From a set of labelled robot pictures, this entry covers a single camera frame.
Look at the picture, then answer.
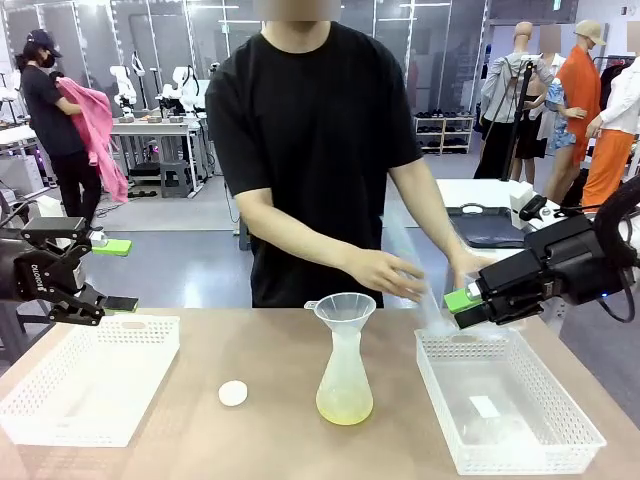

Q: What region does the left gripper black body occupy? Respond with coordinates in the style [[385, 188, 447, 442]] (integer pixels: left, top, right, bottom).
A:
[[12, 246, 85, 302]]

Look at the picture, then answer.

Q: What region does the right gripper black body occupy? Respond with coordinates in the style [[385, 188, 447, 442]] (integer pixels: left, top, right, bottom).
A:
[[477, 214, 611, 326]]

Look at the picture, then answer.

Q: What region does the translucent plastic graduated cylinder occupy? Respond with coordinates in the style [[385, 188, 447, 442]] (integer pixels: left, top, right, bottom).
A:
[[382, 207, 459, 337]]

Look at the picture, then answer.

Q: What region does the translucent plastic funnel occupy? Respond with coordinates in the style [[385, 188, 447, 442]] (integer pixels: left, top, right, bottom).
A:
[[304, 293, 376, 346]]

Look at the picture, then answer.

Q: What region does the pink hoodie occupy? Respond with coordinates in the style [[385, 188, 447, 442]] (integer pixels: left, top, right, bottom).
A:
[[52, 77, 130, 204]]

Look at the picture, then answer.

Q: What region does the round white flask cap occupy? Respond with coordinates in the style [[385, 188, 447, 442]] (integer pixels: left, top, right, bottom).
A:
[[218, 379, 249, 408]]

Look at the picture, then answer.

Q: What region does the translucent plastic conical flask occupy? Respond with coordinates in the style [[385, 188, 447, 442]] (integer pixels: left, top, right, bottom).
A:
[[314, 332, 375, 426]]

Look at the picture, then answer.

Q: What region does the white perforated plastic basket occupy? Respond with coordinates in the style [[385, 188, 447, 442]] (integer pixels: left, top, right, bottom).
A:
[[0, 314, 181, 448], [413, 327, 608, 476]]

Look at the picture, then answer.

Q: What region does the person's right forearm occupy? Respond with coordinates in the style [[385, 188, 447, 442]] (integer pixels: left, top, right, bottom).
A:
[[233, 192, 366, 276]]

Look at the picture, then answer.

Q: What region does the person's left forearm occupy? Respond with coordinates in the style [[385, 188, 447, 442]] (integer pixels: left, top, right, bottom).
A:
[[404, 197, 471, 266]]

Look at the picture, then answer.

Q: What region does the person's left hand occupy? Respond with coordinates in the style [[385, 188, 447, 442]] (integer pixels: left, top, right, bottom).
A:
[[447, 249, 499, 294]]

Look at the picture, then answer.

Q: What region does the person's right hand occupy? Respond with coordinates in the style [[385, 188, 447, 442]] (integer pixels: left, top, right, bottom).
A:
[[349, 248, 429, 304]]

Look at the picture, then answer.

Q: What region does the white paper label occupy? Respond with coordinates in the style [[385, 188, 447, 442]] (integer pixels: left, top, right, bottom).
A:
[[468, 394, 501, 419]]

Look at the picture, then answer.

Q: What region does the grey step stool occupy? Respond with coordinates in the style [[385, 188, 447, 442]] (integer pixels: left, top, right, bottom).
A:
[[159, 160, 195, 200]]

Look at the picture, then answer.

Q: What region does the white side table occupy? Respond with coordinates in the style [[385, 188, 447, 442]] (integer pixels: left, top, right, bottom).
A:
[[434, 177, 566, 321]]

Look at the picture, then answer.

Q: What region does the clear plastic beaker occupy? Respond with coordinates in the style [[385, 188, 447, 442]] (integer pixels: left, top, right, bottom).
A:
[[462, 414, 534, 446]]

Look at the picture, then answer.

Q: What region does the mannequin in orange trousers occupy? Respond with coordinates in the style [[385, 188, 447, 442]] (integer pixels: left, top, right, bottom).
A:
[[582, 52, 640, 211]]

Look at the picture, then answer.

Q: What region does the white lab workbench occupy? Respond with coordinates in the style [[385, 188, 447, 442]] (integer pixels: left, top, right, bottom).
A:
[[107, 115, 207, 197]]

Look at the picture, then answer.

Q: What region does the white background table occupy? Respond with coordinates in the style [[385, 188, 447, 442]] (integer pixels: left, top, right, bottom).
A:
[[0, 124, 44, 151]]

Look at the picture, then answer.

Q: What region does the person with long dark hair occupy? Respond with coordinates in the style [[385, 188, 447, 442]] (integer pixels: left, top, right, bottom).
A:
[[14, 28, 104, 224]]

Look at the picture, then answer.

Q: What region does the small white lab robot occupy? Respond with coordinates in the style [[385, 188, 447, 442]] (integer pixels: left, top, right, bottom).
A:
[[108, 64, 139, 123]]

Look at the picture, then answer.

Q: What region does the black tripod stand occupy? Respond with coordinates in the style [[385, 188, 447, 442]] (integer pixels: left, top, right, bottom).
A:
[[499, 54, 539, 182]]

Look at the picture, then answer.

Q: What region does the wooden shoe shelf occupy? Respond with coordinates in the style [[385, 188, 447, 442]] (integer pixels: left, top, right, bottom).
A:
[[413, 113, 476, 155]]

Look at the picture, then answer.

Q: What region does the mannequin in orange robe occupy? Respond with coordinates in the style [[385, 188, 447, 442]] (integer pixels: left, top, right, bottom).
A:
[[544, 19, 609, 204]]

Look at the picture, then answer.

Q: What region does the mannequin in grey shirt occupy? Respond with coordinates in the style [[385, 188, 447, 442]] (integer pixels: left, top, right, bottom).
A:
[[473, 20, 556, 181]]

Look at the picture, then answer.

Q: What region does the black baseball cap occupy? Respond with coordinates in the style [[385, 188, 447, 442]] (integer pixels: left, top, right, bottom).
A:
[[25, 28, 64, 59]]

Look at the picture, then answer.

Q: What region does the person in black t-shirt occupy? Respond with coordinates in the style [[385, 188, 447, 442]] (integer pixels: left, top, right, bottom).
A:
[[204, 19, 426, 309]]

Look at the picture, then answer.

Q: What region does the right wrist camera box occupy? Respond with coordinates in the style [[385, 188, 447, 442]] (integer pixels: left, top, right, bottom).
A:
[[509, 182, 569, 232]]

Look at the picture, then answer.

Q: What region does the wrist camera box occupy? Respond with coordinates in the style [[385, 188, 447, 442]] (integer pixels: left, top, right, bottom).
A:
[[35, 194, 69, 220], [509, 182, 569, 232]]

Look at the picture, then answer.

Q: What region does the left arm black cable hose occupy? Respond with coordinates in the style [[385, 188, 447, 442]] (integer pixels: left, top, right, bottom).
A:
[[0, 192, 39, 229]]

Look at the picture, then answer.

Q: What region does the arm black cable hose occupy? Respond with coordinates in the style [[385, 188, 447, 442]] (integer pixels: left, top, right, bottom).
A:
[[594, 174, 640, 324], [0, 192, 39, 229]]

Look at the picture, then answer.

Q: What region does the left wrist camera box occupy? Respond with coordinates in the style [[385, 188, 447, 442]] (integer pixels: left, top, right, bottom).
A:
[[35, 194, 69, 220]]

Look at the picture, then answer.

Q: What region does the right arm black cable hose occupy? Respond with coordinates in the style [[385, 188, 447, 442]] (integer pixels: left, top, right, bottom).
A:
[[594, 174, 640, 324]]

